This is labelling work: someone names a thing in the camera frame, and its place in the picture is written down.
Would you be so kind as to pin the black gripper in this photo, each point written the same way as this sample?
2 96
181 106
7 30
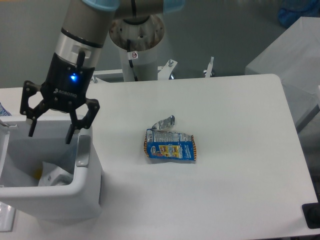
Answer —
67 85

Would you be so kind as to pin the white plastic packaging trash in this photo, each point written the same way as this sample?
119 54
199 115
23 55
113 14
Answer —
53 175

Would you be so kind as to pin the blue snack wrapper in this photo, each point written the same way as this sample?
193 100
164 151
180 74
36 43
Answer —
162 143

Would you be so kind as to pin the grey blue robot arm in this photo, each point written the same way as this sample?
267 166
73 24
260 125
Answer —
82 37

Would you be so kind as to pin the white trash can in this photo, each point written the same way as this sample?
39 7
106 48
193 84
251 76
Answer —
21 155

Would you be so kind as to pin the blue white package left edge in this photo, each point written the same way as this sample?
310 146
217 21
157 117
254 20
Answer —
3 111

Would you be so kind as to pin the white covered box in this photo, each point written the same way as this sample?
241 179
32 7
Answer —
295 58

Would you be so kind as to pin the blue bag in corner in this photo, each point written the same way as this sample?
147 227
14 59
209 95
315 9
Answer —
291 10

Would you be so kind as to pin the black device at table edge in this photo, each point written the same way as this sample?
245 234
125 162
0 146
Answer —
311 213

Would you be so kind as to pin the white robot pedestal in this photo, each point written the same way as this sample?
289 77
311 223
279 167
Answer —
137 39

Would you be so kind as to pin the white table frame bracket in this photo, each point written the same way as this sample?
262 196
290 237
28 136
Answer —
135 73

